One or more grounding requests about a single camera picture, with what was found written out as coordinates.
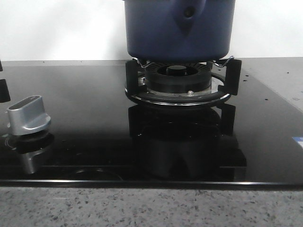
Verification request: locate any dark blue cooking pot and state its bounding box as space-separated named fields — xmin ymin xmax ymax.
xmin=124 ymin=0 xmax=235 ymax=62

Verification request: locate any black gas burner head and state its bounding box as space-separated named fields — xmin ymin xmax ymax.
xmin=145 ymin=62 xmax=211 ymax=94

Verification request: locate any black glass gas hob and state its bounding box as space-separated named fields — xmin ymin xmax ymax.
xmin=0 ymin=59 xmax=303 ymax=190

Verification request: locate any silver stove control knob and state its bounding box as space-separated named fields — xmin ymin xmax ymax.
xmin=7 ymin=95 xmax=51 ymax=136

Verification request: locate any blue energy label sticker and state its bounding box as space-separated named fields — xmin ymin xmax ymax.
xmin=293 ymin=137 xmax=303 ymax=148

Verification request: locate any black pot support ring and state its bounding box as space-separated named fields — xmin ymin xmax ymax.
xmin=124 ymin=55 xmax=243 ymax=106

